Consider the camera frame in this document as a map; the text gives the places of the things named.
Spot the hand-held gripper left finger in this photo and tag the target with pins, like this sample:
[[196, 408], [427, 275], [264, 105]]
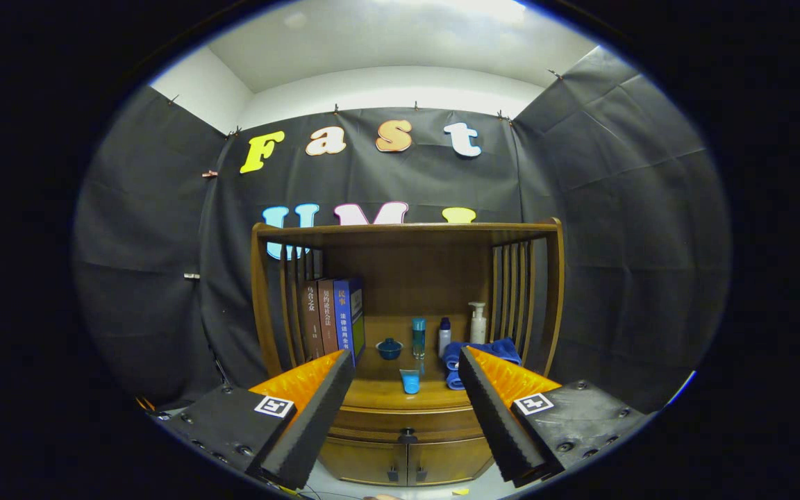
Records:
[[310, 423]]

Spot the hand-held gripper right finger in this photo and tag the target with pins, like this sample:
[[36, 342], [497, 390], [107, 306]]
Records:
[[497, 423]]

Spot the wooden drawer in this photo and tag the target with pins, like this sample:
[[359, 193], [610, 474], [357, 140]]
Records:
[[372, 422]]

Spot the blue squeeze tube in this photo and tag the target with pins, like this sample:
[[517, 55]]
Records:
[[410, 383]]

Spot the wooden cabinet door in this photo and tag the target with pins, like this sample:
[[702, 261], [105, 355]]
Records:
[[448, 460], [362, 460]]

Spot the wooden countertop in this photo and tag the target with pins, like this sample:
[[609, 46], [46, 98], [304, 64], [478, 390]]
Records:
[[379, 392]]

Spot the wooden cabinet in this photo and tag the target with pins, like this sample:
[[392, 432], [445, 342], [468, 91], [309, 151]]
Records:
[[414, 271]]

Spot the blue folded towel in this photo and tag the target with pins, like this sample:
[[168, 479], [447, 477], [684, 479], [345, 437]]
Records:
[[497, 351]]

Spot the white pump bottle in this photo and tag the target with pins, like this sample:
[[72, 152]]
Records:
[[478, 326]]

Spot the white bottle dark cap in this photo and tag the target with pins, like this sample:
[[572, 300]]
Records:
[[444, 339]]

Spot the dark brown book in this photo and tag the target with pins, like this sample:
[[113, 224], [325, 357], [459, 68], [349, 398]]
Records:
[[311, 319]]

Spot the blue lidded teacup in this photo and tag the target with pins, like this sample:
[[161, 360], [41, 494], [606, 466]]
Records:
[[389, 349]]

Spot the reddish brown book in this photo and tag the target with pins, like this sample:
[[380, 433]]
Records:
[[328, 316]]

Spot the blue book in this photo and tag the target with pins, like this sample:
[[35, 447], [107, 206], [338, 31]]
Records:
[[344, 319]]

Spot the teal glass bottle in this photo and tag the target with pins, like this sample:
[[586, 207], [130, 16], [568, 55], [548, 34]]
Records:
[[419, 338]]

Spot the black backdrop cloth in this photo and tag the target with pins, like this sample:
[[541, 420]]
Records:
[[164, 229]]

